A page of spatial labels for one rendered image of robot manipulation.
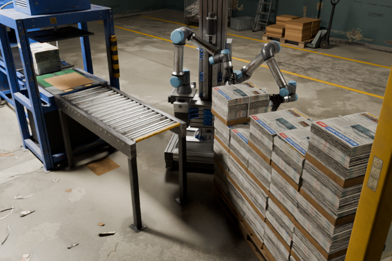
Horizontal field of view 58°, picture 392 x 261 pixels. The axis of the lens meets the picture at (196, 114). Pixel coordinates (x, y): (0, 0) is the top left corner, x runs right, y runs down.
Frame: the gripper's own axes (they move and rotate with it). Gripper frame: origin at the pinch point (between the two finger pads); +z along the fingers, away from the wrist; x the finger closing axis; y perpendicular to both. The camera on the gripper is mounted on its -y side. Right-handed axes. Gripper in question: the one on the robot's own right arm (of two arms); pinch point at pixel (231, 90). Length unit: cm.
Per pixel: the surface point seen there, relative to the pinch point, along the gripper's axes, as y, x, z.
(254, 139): 58, -20, 41
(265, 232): 50, -21, 106
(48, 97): -94, -148, -32
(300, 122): 78, 6, 35
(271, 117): 66, -8, 29
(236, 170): 21, -20, 64
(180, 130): -7, -50, 25
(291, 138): 92, -13, 43
